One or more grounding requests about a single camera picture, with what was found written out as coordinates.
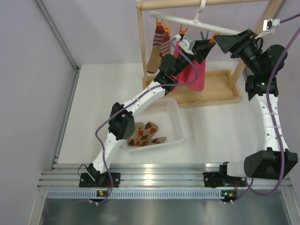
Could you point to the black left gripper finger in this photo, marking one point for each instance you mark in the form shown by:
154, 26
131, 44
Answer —
199, 43
203, 51

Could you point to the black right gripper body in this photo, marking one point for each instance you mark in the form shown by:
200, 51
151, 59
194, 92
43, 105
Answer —
246, 49

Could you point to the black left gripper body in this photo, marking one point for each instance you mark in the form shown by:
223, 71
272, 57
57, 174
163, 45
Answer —
183, 62

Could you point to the orange clip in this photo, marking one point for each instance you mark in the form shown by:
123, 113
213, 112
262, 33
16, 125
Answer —
162, 24
182, 30
212, 40

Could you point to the argyle beige orange sock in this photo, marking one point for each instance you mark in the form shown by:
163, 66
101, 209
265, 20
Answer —
144, 135

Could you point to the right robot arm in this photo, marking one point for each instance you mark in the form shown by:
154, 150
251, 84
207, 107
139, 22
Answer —
272, 159

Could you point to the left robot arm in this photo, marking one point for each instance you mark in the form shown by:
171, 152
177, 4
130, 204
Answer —
121, 123

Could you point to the teal clip inner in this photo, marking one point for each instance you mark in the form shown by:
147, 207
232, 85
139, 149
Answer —
204, 35

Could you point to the white clip hanger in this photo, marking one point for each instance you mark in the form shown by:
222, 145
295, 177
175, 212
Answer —
187, 20

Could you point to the beige maroon striped sock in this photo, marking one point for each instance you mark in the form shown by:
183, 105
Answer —
154, 61

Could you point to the wooden drying rack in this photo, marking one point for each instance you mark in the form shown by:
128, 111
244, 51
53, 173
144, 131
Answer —
220, 85

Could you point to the white plastic basket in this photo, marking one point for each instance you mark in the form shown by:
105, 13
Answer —
165, 113

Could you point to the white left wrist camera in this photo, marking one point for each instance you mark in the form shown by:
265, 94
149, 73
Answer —
185, 43

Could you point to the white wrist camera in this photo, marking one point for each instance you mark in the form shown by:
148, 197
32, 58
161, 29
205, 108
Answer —
268, 27
185, 43

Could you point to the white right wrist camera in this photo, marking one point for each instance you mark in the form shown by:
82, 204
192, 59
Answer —
268, 27

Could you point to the aluminium frame post left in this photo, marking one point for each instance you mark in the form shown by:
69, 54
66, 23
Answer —
56, 33

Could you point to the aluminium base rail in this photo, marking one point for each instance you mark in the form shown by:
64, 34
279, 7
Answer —
149, 181

